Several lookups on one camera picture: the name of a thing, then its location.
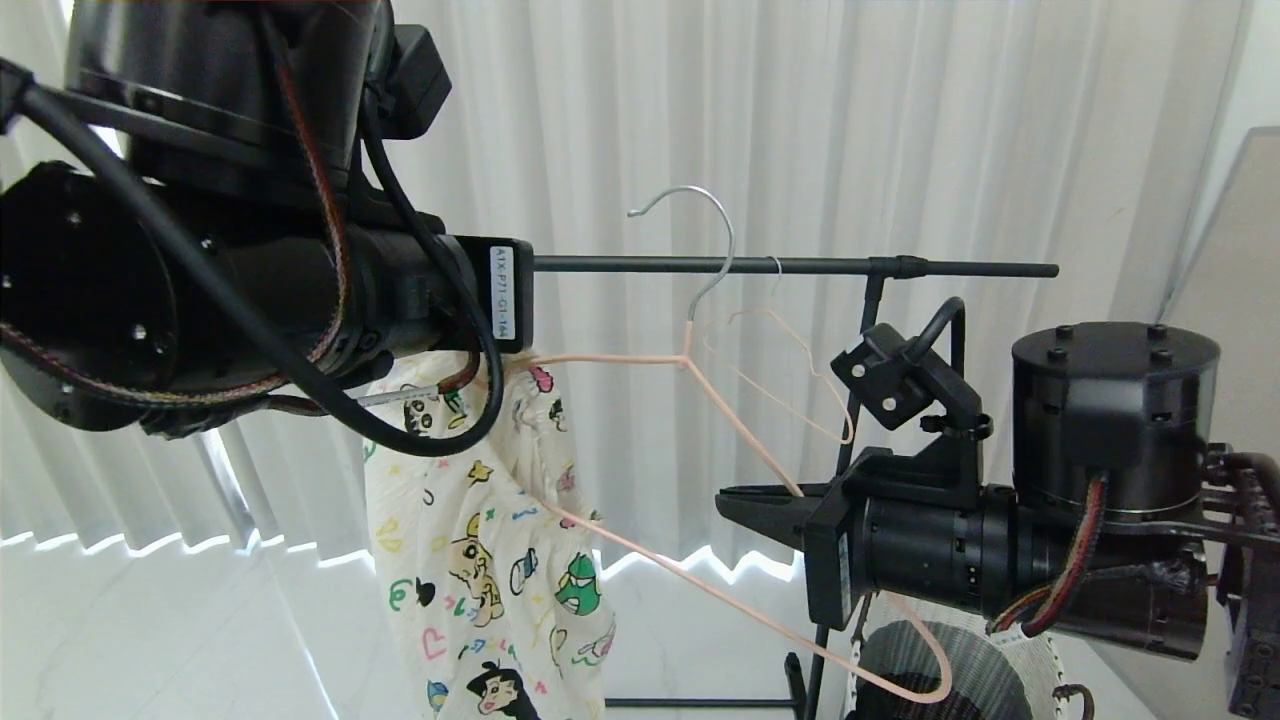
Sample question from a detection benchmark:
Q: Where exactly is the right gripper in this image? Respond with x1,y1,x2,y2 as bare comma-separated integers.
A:
805,478,1016,631

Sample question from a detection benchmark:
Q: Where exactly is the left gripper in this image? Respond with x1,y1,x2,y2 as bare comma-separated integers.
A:
335,222,536,386

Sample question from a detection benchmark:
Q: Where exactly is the pink clothes hanger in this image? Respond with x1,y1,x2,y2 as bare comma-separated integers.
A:
480,186,953,704
700,257,857,447

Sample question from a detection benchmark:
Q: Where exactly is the cream printed shirt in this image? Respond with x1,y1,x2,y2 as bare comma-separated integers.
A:
362,350,618,720

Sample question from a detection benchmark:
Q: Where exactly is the white laundry basket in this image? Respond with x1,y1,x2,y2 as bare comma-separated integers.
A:
845,590,1098,720

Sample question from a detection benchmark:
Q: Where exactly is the black clothes rack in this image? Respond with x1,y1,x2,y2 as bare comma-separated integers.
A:
533,255,1059,720

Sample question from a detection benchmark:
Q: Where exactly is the white curtain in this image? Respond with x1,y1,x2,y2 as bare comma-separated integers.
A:
0,0,1251,586

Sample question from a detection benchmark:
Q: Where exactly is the black cable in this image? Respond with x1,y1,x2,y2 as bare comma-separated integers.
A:
0,58,504,458
905,297,968,376

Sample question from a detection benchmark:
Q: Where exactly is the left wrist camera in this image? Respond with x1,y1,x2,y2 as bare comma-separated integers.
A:
375,22,453,141

